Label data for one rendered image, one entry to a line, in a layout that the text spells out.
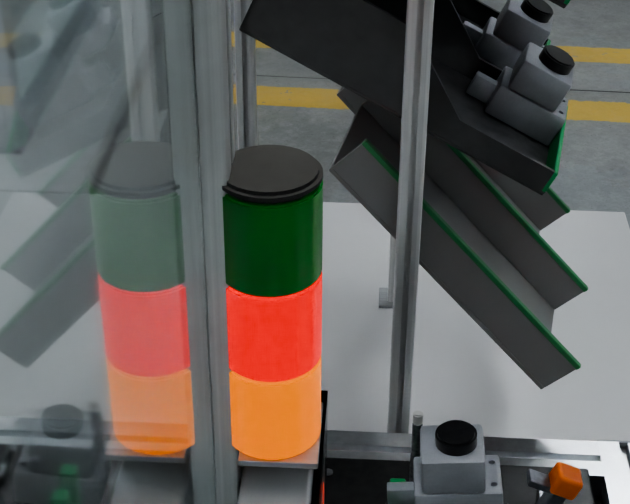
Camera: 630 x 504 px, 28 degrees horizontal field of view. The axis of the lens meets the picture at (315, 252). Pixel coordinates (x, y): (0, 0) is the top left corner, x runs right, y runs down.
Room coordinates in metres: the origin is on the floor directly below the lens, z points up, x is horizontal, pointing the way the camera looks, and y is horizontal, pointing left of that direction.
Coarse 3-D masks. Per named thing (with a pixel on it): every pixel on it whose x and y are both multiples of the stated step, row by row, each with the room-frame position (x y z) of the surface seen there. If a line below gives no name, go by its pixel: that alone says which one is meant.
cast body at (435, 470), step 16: (432, 432) 0.70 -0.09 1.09; (448, 432) 0.69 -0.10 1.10; (464, 432) 0.69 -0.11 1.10; (480, 432) 0.70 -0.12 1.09; (432, 448) 0.69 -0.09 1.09; (448, 448) 0.68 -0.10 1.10; (464, 448) 0.68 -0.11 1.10; (480, 448) 0.68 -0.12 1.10; (416, 464) 0.70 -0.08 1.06; (432, 464) 0.67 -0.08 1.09; (448, 464) 0.67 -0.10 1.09; (464, 464) 0.67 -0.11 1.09; (480, 464) 0.67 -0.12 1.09; (496, 464) 0.70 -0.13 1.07; (416, 480) 0.69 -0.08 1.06; (432, 480) 0.67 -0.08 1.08; (448, 480) 0.67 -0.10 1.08; (464, 480) 0.67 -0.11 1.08; (480, 480) 0.67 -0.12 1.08; (496, 480) 0.68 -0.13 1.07; (400, 496) 0.69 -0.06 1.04; (416, 496) 0.67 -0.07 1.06; (432, 496) 0.67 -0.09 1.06; (448, 496) 0.67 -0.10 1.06; (464, 496) 0.67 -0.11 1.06; (480, 496) 0.67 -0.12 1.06; (496, 496) 0.67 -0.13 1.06
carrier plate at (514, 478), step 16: (336, 464) 0.81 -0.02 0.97; (352, 464) 0.81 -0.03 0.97; (368, 464) 0.81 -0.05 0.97; (384, 464) 0.81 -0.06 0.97; (400, 464) 0.81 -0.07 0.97; (336, 480) 0.79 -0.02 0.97; (352, 480) 0.79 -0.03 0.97; (368, 480) 0.79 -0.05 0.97; (384, 480) 0.79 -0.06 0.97; (512, 480) 0.79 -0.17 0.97; (336, 496) 0.77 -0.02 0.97; (352, 496) 0.77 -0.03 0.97; (368, 496) 0.77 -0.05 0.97; (384, 496) 0.77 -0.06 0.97; (512, 496) 0.77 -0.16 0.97; (528, 496) 0.77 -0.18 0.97; (576, 496) 0.77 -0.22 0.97; (592, 496) 0.77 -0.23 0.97
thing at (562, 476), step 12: (552, 468) 0.70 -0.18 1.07; (564, 468) 0.69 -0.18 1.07; (576, 468) 0.69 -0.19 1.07; (528, 480) 0.68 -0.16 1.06; (540, 480) 0.69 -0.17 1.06; (552, 480) 0.68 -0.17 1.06; (564, 480) 0.68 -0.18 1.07; (576, 480) 0.68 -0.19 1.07; (552, 492) 0.68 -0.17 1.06; (564, 492) 0.68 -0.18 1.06; (576, 492) 0.68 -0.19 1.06
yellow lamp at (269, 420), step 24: (240, 384) 0.49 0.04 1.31; (264, 384) 0.48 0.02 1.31; (288, 384) 0.48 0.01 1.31; (312, 384) 0.49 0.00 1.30; (240, 408) 0.49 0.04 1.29; (264, 408) 0.48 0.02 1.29; (288, 408) 0.48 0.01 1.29; (312, 408) 0.49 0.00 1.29; (240, 432) 0.49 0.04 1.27; (264, 432) 0.48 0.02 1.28; (288, 432) 0.48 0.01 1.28; (312, 432) 0.49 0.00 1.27; (264, 456) 0.48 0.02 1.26; (288, 456) 0.48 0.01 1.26
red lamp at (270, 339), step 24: (312, 288) 0.49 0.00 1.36; (240, 312) 0.49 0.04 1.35; (264, 312) 0.48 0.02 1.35; (288, 312) 0.48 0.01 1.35; (312, 312) 0.49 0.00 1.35; (240, 336) 0.49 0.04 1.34; (264, 336) 0.48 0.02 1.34; (288, 336) 0.48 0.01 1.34; (312, 336) 0.49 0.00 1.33; (240, 360) 0.49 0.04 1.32; (264, 360) 0.48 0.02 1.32; (288, 360) 0.48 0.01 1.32; (312, 360) 0.49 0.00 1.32
